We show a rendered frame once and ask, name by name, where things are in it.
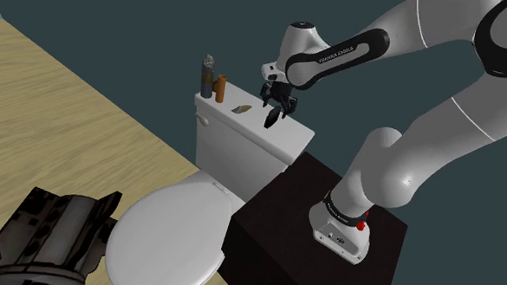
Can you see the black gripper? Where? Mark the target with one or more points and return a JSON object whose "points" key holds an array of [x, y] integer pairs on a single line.
{"points": [[279, 89]]}

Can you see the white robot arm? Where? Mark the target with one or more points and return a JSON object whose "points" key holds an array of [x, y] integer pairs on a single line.
{"points": [[431, 135]]}

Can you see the small black upright object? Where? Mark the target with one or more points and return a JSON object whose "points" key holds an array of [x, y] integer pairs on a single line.
{"points": [[271, 118]]}

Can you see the tan flat soap piece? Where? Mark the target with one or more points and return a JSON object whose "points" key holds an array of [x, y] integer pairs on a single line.
{"points": [[241, 109]]}

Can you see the brown cardboard tube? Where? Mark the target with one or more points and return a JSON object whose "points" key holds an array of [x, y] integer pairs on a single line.
{"points": [[220, 89]]}

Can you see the grey spray bottle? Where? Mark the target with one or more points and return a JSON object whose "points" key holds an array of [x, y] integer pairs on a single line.
{"points": [[207, 78]]}

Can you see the white toilet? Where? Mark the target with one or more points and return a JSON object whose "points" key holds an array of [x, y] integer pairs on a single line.
{"points": [[219, 166]]}

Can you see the dark robot stand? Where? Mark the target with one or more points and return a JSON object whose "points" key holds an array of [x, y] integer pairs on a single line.
{"points": [[292, 240]]}

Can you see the black waste bin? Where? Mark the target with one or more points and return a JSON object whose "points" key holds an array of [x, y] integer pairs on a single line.
{"points": [[47, 240]]}

